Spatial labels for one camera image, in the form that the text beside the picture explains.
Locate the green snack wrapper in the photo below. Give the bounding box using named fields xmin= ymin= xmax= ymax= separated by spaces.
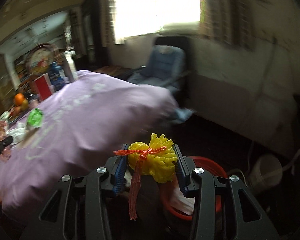
xmin=26 ymin=108 xmax=44 ymax=128

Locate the red plastic mesh basket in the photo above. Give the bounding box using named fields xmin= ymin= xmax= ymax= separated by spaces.
xmin=159 ymin=156 xmax=227 ymax=221

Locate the round framed embroidery picture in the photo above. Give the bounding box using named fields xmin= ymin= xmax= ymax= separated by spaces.
xmin=25 ymin=43 xmax=58 ymax=76

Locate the yellow foam fruit net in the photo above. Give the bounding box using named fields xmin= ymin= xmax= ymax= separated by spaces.
xmin=114 ymin=133 xmax=178 ymax=220

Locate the white plastic bag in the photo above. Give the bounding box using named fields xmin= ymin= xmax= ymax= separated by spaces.
xmin=7 ymin=122 xmax=28 ymax=145

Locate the red flat box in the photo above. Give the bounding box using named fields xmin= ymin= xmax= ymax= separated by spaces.
xmin=32 ymin=74 xmax=53 ymax=101

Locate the white plastic bucket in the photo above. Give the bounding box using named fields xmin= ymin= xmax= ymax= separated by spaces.
xmin=248 ymin=155 xmax=283 ymax=192

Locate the blue fish oil bottle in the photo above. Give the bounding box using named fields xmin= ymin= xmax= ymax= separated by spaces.
xmin=47 ymin=61 xmax=65 ymax=91

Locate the orange fruit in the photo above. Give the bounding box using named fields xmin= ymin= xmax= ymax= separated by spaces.
xmin=14 ymin=93 xmax=25 ymax=106

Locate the silver metal bottle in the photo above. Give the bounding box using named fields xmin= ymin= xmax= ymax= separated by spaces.
xmin=62 ymin=51 xmax=78 ymax=82

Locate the blue cushioned office chair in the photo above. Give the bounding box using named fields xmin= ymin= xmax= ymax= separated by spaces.
xmin=127 ymin=36 xmax=190 ymax=95

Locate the yellow pear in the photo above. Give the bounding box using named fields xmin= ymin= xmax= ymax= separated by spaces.
xmin=20 ymin=99 xmax=29 ymax=112

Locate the purple tablecloth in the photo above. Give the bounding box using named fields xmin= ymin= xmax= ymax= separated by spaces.
xmin=0 ymin=70 xmax=178 ymax=223

